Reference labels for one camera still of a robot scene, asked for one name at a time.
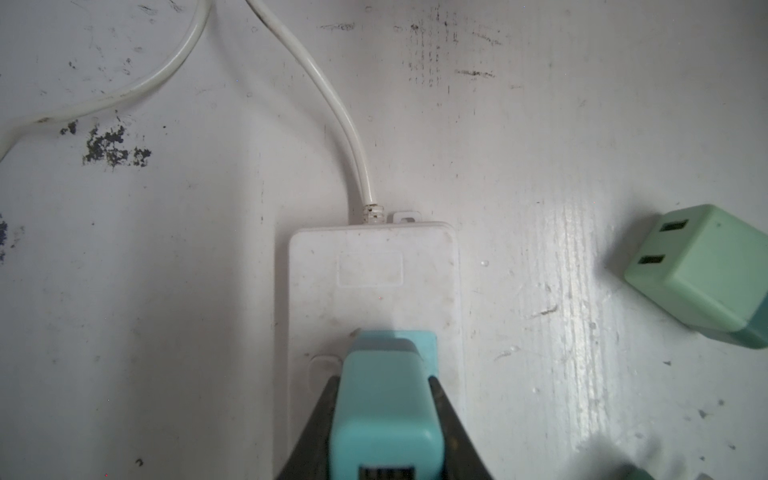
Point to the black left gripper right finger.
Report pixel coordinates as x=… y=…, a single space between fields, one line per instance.
x=461 y=459

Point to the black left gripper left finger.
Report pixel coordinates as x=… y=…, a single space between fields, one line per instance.
x=310 y=458

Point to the teal charger plug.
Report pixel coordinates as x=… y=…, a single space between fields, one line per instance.
x=385 y=424

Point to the white multicolour power strip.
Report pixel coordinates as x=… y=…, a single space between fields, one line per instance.
x=156 y=323

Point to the green charger plug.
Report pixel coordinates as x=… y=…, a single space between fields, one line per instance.
x=708 y=269

